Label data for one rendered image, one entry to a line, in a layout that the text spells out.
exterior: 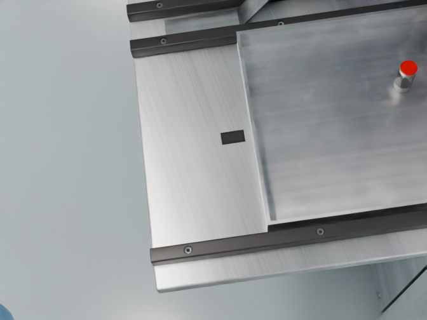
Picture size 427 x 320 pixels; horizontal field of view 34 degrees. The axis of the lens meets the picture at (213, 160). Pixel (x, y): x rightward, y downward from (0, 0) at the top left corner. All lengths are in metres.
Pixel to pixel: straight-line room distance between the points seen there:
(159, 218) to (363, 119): 0.28
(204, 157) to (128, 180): 0.96
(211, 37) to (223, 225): 0.25
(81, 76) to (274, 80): 1.13
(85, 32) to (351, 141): 1.29
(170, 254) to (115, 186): 1.02
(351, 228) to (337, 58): 0.24
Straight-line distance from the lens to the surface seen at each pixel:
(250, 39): 0.93
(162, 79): 0.93
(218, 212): 0.85
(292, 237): 0.82
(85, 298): 1.77
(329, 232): 0.83
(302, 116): 0.90
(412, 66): 0.89
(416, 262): 1.25
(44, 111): 1.97
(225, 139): 0.89
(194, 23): 0.97
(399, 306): 1.44
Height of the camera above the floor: 1.69
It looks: 68 degrees down
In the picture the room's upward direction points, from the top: 10 degrees counter-clockwise
